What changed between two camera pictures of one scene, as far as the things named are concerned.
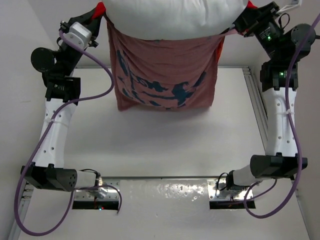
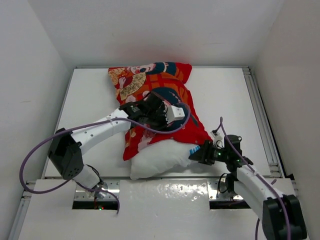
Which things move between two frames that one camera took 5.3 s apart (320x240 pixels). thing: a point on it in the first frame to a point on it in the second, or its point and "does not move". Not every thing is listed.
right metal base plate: x=218 y=190 does not move
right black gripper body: x=243 y=21 to x=204 y=154
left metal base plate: x=103 y=194 does not move
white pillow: x=173 y=19 to x=160 y=156
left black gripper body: x=69 y=60 to x=156 y=119
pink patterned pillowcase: x=158 y=74 to x=131 y=83
